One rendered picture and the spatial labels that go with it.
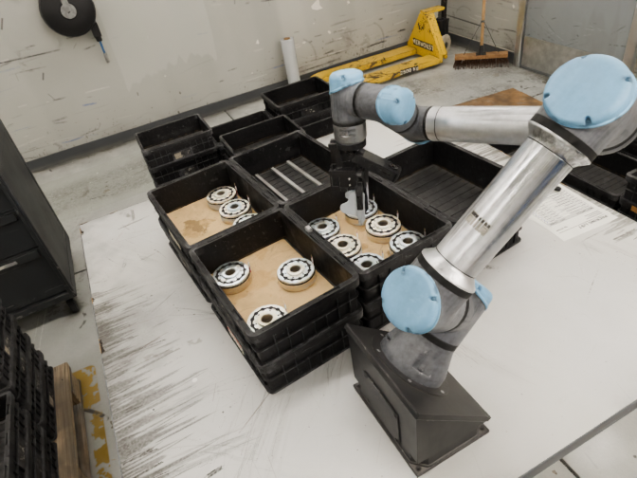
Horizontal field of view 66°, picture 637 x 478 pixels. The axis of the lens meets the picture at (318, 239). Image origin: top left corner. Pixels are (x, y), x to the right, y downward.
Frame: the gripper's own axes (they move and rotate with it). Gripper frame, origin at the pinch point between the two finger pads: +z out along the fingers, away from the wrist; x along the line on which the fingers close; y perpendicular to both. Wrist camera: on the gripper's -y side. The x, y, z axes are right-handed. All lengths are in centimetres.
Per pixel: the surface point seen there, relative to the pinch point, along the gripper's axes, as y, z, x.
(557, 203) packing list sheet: -56, 24, -52
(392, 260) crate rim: -7.4, 8.4, 7.3
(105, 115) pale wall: 256, 47, -239
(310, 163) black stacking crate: 30, 11, -57
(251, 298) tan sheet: 29.7, 18.7, 12.6
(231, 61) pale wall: 166, 26, -310
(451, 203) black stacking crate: -21.2, 13.8, -31.9
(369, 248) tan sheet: 1.2, 16.2, -9.0
